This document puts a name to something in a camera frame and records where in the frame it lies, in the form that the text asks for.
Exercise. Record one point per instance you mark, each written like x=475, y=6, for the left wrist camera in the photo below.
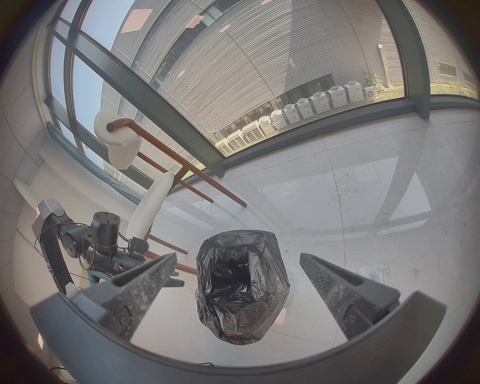
x=138, y=246

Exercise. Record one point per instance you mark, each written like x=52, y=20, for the wooden chair cream cushions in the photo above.
x=150, y=202

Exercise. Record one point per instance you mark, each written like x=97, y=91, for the window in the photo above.
x=412, y=75

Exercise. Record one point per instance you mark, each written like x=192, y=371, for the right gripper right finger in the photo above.
x=337, y=292

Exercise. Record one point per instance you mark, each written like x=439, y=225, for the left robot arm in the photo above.
x=105, y=228

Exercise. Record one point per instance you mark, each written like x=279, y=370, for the black plastic bag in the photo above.
x=262, y=318

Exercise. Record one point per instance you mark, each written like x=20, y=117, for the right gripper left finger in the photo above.
x=138, y=288

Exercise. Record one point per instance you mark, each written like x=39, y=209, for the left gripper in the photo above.
x=125, y=262

